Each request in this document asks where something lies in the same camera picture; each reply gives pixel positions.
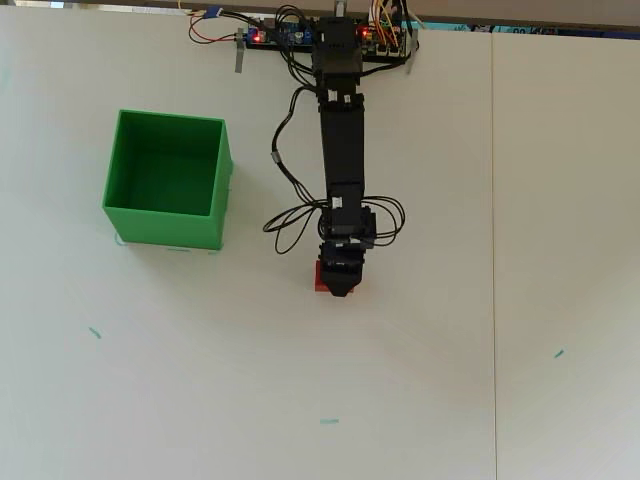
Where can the motor driver board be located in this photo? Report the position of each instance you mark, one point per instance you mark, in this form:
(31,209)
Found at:
(372,45)

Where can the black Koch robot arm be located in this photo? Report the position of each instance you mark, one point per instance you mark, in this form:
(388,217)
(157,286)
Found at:
(342,150)

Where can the grey tape strip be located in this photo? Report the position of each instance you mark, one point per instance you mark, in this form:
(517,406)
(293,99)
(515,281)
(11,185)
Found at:
(340,7)
(240,55)
(412,60)

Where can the green square bin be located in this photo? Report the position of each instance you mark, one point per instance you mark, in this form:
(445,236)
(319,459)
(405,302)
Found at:
(165,230)

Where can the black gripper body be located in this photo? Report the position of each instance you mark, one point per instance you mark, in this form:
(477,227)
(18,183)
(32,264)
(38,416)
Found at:
(341,257)

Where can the blue circuit board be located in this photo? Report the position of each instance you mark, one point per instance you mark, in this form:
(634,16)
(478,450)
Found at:
(295,36)

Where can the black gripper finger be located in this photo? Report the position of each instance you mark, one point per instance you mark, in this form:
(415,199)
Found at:
(334,282)
(350,281)

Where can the red block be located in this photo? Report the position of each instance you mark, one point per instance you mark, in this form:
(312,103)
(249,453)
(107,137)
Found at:
(318,280)

